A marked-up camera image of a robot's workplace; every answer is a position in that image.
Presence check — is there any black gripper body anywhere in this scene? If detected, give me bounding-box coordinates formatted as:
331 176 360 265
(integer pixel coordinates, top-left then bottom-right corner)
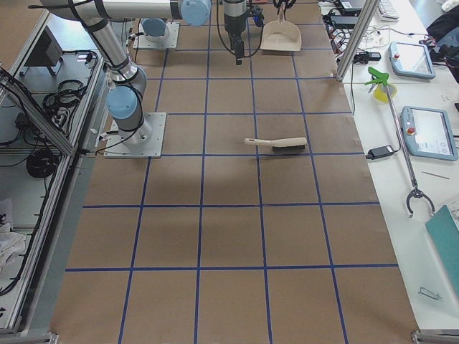
224 15 247 49
273 0 296 9

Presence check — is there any cream plastic dustpan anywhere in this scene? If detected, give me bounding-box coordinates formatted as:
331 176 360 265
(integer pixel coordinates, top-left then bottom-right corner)
260 8 302 52

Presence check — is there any cream hand brush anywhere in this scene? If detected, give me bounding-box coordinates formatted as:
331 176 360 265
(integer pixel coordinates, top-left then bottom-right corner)
244 137 308 152

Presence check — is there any black power brick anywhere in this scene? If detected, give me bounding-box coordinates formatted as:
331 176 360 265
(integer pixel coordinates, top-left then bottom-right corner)
330 15 359 29

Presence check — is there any white keyboard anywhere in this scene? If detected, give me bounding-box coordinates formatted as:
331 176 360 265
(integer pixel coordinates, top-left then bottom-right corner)
377 0 399 22

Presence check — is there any long metal reacher grabber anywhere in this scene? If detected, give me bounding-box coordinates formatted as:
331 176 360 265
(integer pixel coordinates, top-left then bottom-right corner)
365 67 435 218

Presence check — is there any far teach pendant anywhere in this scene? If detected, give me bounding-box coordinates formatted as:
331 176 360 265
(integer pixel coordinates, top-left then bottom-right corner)
388 42 436 80

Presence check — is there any teach pendant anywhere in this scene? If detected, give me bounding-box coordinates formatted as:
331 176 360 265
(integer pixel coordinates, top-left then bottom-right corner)
388 42 436 80
401 106 458 161

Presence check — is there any black power adapter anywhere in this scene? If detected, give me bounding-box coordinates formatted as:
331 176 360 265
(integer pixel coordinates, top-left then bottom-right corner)
366 145 395 160

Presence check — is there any near teach pendant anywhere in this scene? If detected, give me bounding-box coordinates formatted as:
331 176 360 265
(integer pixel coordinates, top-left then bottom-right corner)
401 106 458 161

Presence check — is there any teal book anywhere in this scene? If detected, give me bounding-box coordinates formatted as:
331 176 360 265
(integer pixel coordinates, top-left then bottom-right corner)
425 205 458 294

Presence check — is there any white crumpled cloth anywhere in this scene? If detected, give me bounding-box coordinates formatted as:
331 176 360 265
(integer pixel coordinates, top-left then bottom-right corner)
0 199 27 273

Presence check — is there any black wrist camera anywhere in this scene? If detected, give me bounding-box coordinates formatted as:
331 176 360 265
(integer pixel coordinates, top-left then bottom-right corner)
248 4 265 28

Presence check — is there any aluminium frame post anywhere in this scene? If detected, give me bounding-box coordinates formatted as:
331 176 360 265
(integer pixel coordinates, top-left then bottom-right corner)
336 0 379 82

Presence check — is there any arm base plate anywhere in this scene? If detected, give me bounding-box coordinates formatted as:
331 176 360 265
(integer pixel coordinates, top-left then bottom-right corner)
133 22 180 50
103 113 167 158

